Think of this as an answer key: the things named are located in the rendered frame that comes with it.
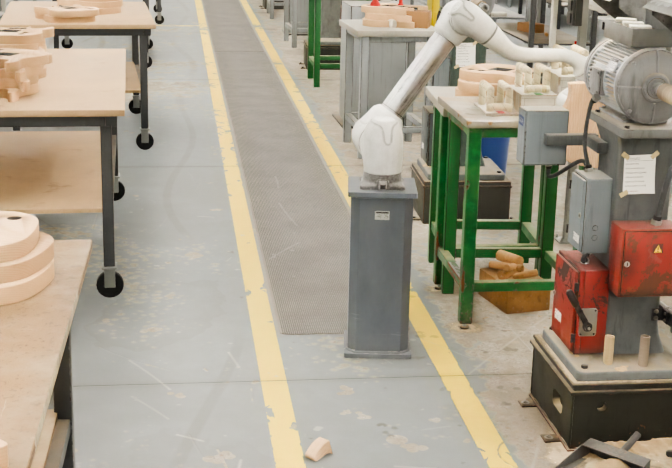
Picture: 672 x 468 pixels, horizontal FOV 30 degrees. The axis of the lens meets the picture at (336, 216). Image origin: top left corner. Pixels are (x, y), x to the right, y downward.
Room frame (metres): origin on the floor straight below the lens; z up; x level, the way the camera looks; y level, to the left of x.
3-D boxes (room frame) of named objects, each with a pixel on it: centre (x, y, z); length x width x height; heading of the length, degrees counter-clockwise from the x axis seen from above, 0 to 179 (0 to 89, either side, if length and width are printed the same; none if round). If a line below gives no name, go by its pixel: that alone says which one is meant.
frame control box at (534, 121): (4.37, -0.77, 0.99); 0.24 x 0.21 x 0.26; 7
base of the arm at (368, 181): (4.93, -0.18, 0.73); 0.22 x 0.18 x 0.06; 0
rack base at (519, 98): (5.45, -0.84, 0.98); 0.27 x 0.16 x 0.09; 7
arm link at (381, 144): (4.96, -0.18, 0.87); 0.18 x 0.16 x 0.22; 12
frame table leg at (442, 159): (5.74, -0.50, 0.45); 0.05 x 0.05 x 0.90; 7
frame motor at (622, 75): (4.32, -1.02, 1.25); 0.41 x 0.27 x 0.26; 7
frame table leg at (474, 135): (5.20, -0.57, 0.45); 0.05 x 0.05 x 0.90; 7
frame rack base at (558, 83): (5.46, -1.00, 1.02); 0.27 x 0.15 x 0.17; 7
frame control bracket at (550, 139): (4.38, -0.83, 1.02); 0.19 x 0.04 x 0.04; 97
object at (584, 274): (4.23, -0.87, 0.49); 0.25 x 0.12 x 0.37; 7
